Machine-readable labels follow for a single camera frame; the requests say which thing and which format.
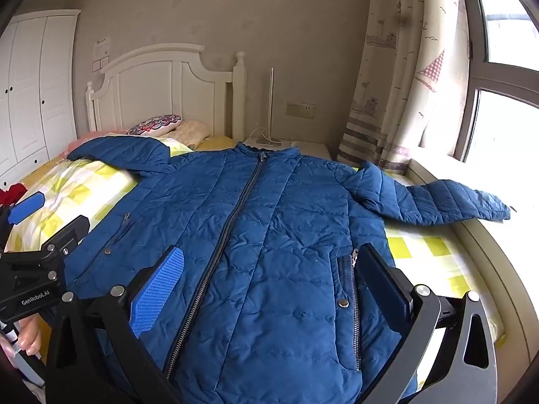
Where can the pink floral pillow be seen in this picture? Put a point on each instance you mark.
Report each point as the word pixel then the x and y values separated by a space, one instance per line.
pixel 191 132

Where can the person's left hand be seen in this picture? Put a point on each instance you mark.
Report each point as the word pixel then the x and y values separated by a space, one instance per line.
pixel 30 336

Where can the blue quilted jacket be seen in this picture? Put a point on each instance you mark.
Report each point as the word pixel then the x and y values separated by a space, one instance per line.
pixel 273 240

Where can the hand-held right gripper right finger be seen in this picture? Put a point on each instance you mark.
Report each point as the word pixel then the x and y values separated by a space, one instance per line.
pixel 379 286

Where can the pink quilt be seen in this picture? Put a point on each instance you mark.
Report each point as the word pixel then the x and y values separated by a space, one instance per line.
pixel 90 138

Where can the beige window ledge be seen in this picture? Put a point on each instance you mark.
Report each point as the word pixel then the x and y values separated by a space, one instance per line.
pixel 497 261

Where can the window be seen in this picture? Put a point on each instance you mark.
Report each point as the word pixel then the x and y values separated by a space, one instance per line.
pixel 505 113

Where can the white wall notice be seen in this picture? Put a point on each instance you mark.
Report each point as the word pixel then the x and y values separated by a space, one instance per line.
pixel 101 50

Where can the white wardrobe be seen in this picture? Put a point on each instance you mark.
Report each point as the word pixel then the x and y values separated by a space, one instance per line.
pixel 33 92

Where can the yellow checked bed sheet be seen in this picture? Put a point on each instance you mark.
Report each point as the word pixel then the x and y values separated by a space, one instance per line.
pixel 84 185

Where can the white wooden headboard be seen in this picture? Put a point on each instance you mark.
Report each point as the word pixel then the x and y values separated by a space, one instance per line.
pixel 147 92

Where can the red cloth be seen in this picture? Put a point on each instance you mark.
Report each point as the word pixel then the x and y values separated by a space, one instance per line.
pixel 10 195

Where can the beige wall socket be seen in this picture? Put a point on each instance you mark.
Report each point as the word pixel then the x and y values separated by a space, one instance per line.
pixel 300 109

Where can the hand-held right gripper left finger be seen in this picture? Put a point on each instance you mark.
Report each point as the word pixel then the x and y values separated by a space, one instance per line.
pixel 158 290

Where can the white nightstand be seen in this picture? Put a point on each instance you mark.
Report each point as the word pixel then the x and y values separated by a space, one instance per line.
pixel 311 149

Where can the printed curtain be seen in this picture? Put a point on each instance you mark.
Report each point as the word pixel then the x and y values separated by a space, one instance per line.
pixel 400 71

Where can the embroidered patterned pillow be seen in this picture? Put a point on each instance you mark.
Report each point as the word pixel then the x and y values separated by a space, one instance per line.
pixel 153 126

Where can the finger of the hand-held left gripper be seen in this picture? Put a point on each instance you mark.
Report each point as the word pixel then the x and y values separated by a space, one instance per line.
pixel 27 207
pixel 71 229

